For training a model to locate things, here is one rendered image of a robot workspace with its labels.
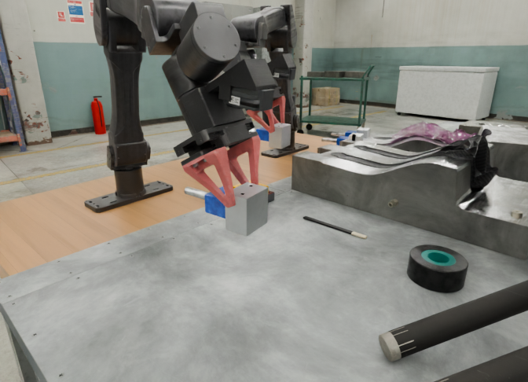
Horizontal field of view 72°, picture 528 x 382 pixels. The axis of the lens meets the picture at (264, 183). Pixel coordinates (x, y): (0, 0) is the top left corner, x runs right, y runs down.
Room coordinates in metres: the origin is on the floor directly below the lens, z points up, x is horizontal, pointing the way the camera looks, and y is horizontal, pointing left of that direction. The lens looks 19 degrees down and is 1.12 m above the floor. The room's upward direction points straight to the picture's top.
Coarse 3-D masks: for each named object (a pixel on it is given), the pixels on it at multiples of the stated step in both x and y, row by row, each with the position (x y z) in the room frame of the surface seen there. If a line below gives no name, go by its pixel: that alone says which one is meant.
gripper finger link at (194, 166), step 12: (204, 144) 0.47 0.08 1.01; (192, 156) 0.44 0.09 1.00; (204, 156) 0.43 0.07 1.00; (216, 156) 0.42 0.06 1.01; (192, 168) 0.45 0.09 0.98; (204, 168) 0.46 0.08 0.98; (216, 168) 0.43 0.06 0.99; (228, 168) 0.43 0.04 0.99; (204, 180) 0.45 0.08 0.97; (228, 180) 0.43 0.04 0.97; (216, 192) 0.44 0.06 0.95; (228, 192) 0.43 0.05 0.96; (228, 204) 0.44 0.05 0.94
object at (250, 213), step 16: (192, 192) 0.51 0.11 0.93; (224, 192) 0.48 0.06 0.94; (240, 192) 0.45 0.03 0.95; (256, 192) 0.45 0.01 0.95; (208, 208) 0.47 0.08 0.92; (224, 208) 0.45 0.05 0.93; (240, 208) 0.43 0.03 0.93; (256, 208) 0.44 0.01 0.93; (240, 224) 0.43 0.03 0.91; (256, 224) 0.45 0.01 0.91
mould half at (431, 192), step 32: (320, 160) 0.82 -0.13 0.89; (384, 160) 0.84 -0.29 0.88; (416, 160) 0.71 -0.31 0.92; (448, 160) 0.66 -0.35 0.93; (320, 192) 0.81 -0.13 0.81; (352, 192) 0.75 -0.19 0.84; (384, 192) 0.70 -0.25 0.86; (416, 192) 0.66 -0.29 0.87; (448, 192) 0.62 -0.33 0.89; (480, 192) 0.69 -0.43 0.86; (512, 192) 0.69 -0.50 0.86; (416, 224) 0.65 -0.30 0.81; (448, 224) 0.61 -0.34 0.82; (480, 224) 0.58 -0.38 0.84; (512, 224) 0.55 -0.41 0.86
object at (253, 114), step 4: (272, 108) 0.89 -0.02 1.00; (248, 112) 0.90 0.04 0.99; (252, 112) 0.89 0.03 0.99; (256, 112) 0.90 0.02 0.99; (268, 112) 0.88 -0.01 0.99; (272, 112) 0.88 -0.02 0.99; (252, 116) 0.90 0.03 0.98; (256, 116) 0.90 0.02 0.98; (268, 116) 0.88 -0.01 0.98; (272, 116) 0.88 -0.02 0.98; (256, 120) 0.90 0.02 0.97; (260, 120) 0.89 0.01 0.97; (272, 120) 0.88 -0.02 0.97; (264, 124) 0.89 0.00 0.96; (272, 124) 0.88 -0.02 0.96; (268, 128) 0.89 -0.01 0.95; (272, 128) 0.88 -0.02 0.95; (272, 132) 0.89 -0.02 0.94
